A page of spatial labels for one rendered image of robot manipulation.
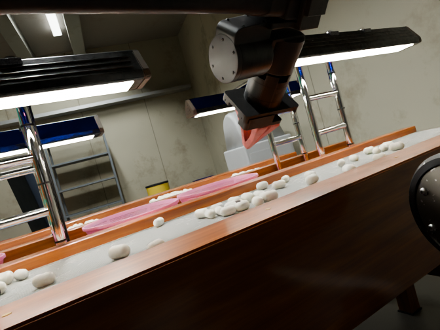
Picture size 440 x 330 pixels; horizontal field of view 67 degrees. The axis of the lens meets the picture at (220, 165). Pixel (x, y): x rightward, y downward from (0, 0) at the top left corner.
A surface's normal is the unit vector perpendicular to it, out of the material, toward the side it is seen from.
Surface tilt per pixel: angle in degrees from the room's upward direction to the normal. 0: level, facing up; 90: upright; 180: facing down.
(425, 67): 90
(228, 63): 95
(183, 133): 90
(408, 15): 90
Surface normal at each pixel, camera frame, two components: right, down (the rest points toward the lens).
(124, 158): 0.31, -0.07
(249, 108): 0.19, -0.69
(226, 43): -0.78, 0.32
